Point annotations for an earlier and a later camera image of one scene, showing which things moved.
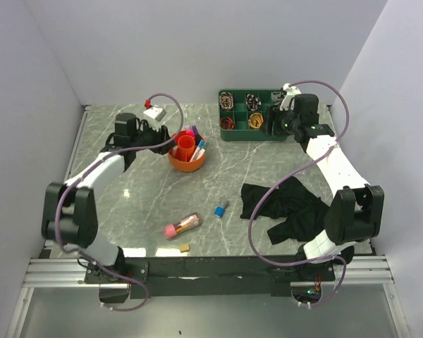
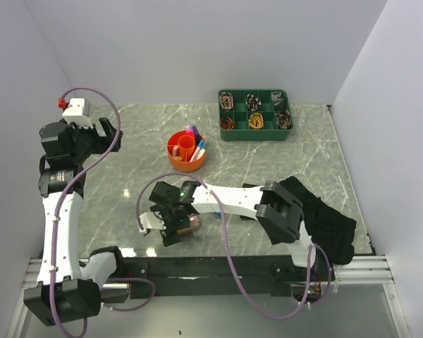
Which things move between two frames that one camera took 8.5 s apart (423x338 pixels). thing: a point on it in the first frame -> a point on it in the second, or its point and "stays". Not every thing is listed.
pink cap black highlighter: [189, 132] stays
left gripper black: [161, 135] -> [102, 143]
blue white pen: [197, 150] stays
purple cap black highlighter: [195, 132] stays
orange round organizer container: [180, 158] stays
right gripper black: [274, 115] -> [170, 236]
